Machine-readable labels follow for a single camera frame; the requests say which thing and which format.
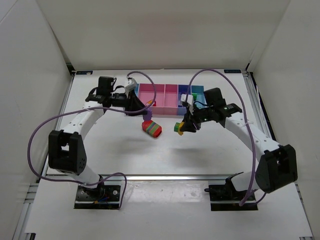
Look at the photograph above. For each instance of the red striped lego block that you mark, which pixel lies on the red striped lego block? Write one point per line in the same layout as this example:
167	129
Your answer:
151	128

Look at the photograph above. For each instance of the yellow striped lego block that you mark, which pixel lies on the yellow striped lego block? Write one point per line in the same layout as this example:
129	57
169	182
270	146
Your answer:
180	132

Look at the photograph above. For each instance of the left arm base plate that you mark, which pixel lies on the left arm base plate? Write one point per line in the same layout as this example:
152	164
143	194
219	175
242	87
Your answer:
107	196

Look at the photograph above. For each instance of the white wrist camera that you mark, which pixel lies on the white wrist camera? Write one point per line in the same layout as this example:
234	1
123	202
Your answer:
187	101
130	84

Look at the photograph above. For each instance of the green lego brick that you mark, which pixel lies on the green lego brick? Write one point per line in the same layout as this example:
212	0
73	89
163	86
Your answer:
195	96

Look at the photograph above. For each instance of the small pink bin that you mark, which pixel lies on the small pink bin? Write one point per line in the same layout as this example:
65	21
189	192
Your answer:
170	99

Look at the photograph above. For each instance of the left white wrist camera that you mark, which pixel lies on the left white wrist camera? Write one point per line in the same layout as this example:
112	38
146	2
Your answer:
130	84

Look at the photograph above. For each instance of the right light blue bin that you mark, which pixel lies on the right light blue bin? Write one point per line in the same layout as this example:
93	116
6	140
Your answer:
199	89

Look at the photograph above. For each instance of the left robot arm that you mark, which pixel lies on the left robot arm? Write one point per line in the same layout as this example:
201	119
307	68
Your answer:
66	150

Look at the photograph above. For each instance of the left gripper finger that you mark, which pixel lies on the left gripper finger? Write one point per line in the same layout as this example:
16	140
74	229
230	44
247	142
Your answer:
136	105
136	114

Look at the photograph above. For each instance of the small purple lego block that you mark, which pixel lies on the small purple lego block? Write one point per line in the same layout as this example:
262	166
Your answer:
147	116

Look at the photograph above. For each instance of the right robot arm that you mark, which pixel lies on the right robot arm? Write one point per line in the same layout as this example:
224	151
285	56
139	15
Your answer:
275	165

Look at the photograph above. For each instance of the left light blue bin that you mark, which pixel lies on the left light blue bin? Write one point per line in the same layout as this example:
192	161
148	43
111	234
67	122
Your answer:
136	90

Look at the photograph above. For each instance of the dark blue bin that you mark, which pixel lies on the dark blue bin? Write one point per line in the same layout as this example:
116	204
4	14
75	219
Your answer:
182	89

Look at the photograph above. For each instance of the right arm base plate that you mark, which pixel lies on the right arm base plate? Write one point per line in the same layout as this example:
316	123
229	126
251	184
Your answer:
224	200

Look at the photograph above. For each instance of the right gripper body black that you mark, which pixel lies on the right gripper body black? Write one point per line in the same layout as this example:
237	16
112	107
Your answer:
191	118

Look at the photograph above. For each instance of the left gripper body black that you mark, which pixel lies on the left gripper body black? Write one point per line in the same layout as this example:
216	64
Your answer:
132	104

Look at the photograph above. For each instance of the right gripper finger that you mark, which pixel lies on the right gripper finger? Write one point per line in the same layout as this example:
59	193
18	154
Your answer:
188	118
187	127

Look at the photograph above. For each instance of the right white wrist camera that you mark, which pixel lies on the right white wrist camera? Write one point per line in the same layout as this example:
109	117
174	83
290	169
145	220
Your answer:
187	101

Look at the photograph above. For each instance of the light blue bin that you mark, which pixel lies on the light blue bin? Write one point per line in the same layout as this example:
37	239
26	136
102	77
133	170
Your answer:
136	90
199	89

